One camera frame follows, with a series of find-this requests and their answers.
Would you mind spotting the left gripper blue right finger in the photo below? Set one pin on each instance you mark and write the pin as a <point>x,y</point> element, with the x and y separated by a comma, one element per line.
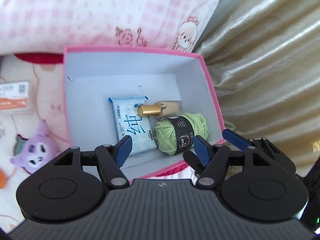
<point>214,158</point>

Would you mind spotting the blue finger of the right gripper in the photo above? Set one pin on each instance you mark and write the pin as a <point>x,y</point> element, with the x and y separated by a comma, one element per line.
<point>235,139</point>

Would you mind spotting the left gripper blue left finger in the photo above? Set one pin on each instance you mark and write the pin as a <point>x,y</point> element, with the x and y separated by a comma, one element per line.
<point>110,158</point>

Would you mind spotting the light blue wipes pack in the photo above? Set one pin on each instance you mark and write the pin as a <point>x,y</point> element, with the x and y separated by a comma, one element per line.
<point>128,122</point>

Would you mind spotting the green yarn ball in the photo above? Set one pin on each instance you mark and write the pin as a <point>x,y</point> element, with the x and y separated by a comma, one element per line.
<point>176,134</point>

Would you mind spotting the gold foundation bottle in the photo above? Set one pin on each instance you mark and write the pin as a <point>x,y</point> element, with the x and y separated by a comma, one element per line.
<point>160,109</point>

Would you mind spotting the purple Kuromi plush toy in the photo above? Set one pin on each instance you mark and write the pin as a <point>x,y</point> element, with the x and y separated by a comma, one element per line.
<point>33,153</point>

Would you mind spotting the clear floss pick box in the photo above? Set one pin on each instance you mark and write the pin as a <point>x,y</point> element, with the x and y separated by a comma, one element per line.
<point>16,97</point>

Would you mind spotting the orange makeup sponge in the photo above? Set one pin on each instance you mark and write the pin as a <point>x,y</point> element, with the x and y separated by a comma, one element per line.
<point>3,179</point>

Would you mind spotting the pink cardboard box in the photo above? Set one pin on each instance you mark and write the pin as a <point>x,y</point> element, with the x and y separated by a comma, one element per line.
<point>152,95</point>

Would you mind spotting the golden satin curtain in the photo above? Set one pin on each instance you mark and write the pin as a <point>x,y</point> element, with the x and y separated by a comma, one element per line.
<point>263,58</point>

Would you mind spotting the pink checkered cartoon pillow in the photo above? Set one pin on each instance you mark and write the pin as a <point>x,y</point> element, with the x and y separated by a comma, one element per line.
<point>50,25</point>

